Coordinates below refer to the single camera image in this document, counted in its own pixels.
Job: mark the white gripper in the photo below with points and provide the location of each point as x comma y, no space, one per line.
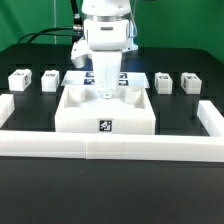
106,69

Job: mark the white square table top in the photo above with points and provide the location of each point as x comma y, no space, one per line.
83,110

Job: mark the white sheet with AprilTags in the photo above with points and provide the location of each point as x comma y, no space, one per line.
87,78

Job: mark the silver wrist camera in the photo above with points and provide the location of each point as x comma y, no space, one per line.
79,53

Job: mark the white U-shaped fence wall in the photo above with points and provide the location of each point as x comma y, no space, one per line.
100,146

